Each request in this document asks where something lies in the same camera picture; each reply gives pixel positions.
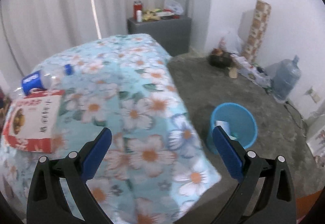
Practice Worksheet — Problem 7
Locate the patterned flat box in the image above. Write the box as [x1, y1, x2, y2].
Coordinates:
[231, 54, 271, 89]

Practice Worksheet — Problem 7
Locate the blue white medicine box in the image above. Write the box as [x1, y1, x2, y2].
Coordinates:
[215, 120, 231, 135]

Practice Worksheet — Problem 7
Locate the floral blue quilt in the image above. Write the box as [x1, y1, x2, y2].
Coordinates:
[0, 33, 223, 224]

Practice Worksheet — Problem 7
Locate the blue mesh trash bin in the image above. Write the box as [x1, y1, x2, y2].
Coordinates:
[206, 102, 258, 154]

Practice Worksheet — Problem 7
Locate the patterned wrapping paper roll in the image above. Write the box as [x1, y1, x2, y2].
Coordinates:
[242, 0, 272, 63]

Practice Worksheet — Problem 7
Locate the grey bedside cabinet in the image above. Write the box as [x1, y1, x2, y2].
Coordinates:
[127, 15, 192, 56]

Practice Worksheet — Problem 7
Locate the red white paper bag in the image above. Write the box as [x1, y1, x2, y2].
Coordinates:
[3, 90, 65, 153]

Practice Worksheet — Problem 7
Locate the clear plastic bag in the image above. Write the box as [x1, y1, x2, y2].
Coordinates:
[164, 0, 184, 15]

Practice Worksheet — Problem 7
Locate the white small bottle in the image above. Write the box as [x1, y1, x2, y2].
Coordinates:
[136, 10, 143, 23]

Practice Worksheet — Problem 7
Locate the Pepsi plastic bottle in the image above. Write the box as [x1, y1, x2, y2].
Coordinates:
[10, 64, 74, 99]

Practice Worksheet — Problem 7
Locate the dark basket with items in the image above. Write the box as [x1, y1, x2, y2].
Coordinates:
[208, 48, 232, 69]

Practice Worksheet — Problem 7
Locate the white curtain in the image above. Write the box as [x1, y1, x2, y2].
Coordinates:
[0, 0, 216, 77]

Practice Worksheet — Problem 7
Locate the large water jug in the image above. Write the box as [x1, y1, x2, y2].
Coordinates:
[271, 55, 301, 103]

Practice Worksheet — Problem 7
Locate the snack wrappers pile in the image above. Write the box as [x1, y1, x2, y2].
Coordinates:
[142, 8, 180, 22]

